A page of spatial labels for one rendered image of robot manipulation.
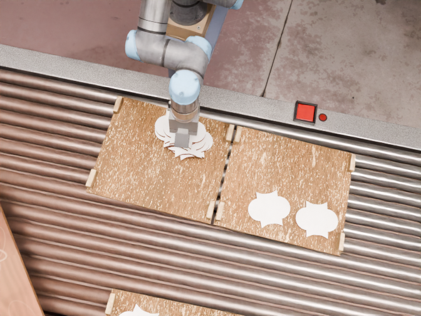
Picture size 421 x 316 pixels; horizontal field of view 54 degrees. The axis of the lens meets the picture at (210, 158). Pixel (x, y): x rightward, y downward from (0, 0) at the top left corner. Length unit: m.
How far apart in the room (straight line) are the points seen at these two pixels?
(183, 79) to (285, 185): 0.54
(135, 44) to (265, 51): 1.67
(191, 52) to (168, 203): 0.50
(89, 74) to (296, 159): 0.78
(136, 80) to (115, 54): 1.16
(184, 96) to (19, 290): 0.69
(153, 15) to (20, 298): 0.82
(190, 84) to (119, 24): 1.79
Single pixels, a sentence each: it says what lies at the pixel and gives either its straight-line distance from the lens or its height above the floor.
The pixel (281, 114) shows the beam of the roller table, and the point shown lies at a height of 0.92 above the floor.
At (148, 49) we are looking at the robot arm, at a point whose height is 1.31.
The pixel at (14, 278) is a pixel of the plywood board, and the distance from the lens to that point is 1.29.
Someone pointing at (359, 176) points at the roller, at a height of 0.92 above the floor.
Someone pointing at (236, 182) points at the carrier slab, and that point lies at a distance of 1.37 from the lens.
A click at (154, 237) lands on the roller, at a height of 0.92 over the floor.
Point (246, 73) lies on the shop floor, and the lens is 2.61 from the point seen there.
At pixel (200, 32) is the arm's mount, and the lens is 1.58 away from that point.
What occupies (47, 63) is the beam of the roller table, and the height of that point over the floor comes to 0.91.
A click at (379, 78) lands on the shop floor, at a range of 2.85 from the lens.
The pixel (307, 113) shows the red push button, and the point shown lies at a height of 0.93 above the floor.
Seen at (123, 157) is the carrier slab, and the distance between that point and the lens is 1.39.
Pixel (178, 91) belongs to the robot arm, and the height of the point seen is 1.33.
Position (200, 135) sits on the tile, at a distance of 1.31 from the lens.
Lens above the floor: 2.25
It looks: 71 degrees down
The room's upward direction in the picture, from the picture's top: 11 degrees clockwise
